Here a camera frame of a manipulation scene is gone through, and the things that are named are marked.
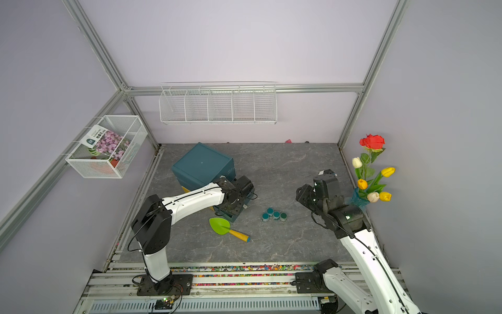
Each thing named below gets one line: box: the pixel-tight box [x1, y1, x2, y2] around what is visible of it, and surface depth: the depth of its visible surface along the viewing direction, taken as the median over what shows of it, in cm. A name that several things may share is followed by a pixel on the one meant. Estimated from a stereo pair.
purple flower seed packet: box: [79, 124, 131, 161], surface depth 75 cm
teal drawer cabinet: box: [171, 141, 236, 192], surface depth 85 cm
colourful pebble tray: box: [169, 263, 318, 287], surface depth 79 cm
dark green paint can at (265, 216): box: [260, 211, 270, 223], surface depth 91 cm
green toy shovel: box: [209, 217, 251, 243], surface depth 89 cm
